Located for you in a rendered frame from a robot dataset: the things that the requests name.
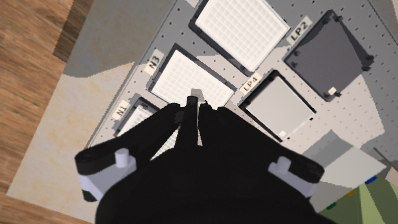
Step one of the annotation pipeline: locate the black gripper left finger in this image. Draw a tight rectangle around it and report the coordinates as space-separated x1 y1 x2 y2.
74 88 199 202

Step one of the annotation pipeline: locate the black rectangular pad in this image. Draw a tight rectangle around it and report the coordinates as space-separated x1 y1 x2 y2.
239 69 317 143

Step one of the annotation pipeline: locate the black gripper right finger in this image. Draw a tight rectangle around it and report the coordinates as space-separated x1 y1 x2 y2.
196 89 325 200

